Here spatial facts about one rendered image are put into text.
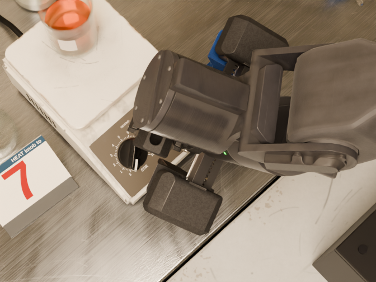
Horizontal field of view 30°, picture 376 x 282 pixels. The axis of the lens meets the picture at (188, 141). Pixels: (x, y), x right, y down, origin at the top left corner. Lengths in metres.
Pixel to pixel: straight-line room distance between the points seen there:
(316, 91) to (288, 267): 0.36
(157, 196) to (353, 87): 0.22
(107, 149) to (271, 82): 0.29
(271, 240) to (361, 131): 0.36
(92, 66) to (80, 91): 0.03
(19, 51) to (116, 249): 0.23
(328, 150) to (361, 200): 0.37
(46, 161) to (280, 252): 0.27
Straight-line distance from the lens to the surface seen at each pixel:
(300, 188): 0.79
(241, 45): 0.60
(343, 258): 0.67
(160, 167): 0.61
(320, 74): 0.45
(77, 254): 0.77
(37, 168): 0.77
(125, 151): 0.73
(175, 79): 0.45
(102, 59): 0.73
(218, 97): 0.45
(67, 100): 0.72
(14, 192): 0.77
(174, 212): 0.58
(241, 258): 0.76
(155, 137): 0.57
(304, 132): 0.43
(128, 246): 0.76
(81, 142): 0.72
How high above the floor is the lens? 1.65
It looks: 73 degrees down
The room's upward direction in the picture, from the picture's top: 5 degrees clockwise
